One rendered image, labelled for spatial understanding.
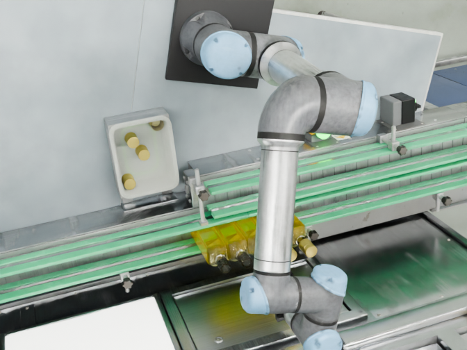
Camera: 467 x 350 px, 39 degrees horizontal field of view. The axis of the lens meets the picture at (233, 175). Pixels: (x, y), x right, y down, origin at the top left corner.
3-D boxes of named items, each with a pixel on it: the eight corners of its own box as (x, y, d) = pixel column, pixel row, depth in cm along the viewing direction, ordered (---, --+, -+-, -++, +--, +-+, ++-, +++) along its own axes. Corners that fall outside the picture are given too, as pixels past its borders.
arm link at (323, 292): (306, 280, 129) (296, 328, 133) (356, 280, 133) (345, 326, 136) (292, 261, 136) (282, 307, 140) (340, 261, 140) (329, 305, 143)
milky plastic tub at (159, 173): (116, 189, 192) (121, 201, 184) (103, 117, 183) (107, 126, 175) (173, 176, 196) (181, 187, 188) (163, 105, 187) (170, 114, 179)
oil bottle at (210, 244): (190, 235, 191) (211, 271, 172) (187, 218, 188) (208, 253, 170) (208, 230, 192) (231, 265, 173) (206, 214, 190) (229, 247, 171)
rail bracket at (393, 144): (374, 142, 200) (397, 157, 188) (374, 119, 197) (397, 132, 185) (385, 139, 201) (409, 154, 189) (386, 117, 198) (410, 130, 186)
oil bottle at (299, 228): (263, 219, 197) (292, 251, 178) (263, 202, 194) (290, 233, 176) (281, 214, 198) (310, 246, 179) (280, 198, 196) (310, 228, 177)
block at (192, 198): (184, 199, 193) (190, 209, 187) (180, 170, 189) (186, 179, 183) (196, 196, 194) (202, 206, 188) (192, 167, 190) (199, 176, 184)
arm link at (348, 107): (241, 26, 173) (326, 83, 125) (292, 32, 178) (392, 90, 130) (233, 70, 177) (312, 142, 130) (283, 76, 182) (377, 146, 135)
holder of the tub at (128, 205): (119, 204, 194) (124, 215, 187) (103, 117, 183) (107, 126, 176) (175, 192, 199) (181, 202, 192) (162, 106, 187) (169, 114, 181)
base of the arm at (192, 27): (189, 3, 177) (197, 10, 168) (239, 19, 182) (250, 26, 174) (172, 56, 181) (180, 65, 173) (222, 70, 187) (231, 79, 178)
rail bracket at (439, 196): (418, 202, 214) (442, 219, 202) (418, 183, 211) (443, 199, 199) (428, 199, 215) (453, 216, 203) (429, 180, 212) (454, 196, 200)
